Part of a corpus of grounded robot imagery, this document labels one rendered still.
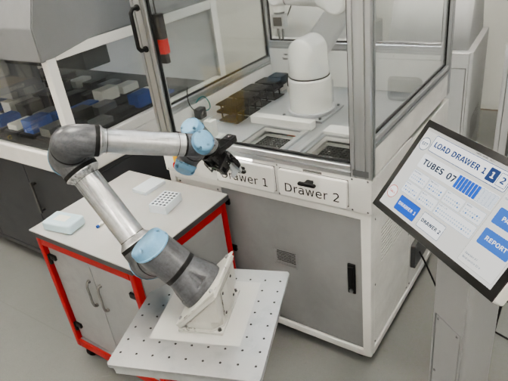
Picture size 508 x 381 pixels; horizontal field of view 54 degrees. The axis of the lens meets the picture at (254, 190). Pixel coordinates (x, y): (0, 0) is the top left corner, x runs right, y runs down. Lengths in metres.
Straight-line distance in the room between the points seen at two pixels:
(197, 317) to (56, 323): 1.61
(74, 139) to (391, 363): 1.65
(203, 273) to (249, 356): 0.26
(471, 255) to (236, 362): 0.67
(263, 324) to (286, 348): 0.98
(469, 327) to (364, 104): 0.76
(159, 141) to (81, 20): 1.02
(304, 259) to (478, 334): 0.80
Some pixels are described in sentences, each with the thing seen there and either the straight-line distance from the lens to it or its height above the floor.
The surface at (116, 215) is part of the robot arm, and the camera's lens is 1.62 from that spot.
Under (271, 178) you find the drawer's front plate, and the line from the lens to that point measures 2.00.
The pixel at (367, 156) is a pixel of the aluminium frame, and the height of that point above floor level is 1.04.
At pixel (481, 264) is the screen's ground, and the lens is 1.35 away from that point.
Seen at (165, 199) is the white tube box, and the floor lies 0.80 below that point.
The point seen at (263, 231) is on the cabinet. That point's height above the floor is 0.58.
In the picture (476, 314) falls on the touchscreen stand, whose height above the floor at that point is 0.72.
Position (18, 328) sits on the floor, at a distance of 3.09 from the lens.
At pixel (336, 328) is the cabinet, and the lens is 2.35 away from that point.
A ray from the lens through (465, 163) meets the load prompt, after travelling 1.48.
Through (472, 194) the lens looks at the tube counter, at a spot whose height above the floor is 1.10.
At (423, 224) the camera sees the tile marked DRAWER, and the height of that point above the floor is 1.00.
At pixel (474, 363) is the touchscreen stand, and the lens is 1.80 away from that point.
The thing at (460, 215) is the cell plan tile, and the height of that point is 1.06.
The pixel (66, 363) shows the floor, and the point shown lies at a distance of 2.75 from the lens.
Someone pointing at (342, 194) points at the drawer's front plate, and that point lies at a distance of 1.86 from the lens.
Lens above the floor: 1.81
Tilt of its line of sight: 29 degrees down
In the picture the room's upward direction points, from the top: 8 degrees counter-clockwise
